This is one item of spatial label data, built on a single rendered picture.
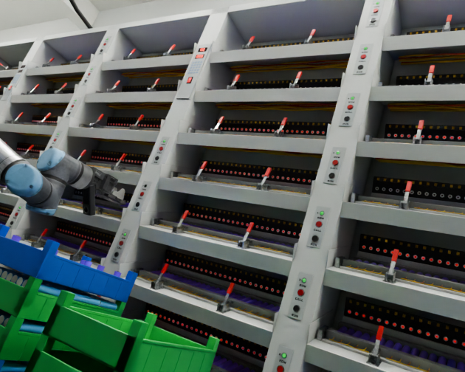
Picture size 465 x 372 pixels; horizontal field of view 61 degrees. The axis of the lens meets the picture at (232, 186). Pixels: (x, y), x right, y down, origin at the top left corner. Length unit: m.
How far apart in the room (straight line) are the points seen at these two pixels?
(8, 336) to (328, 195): 0.85
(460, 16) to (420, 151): 0.65
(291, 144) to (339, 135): 0.16
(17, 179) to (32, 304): 0.46
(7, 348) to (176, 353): 0.33
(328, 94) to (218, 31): 0.66
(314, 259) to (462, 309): 0.36
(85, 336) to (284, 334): 0.54
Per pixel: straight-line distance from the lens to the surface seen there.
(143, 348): 0.71
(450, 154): 1.19
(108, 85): 2.26
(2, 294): 0.97
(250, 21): 1.89
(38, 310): 0.94
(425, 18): 1.71
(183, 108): 1.63
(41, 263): 0.91
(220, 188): 1.34
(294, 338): 1.10
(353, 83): 1.36
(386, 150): 1.21
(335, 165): 1.21
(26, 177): 1.27
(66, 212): 1.81
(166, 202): 1.56
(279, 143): 1.32
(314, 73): 1.72
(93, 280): 1.01
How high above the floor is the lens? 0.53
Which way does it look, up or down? 18 degrees up
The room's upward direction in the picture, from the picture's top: 19 degrees clockwise
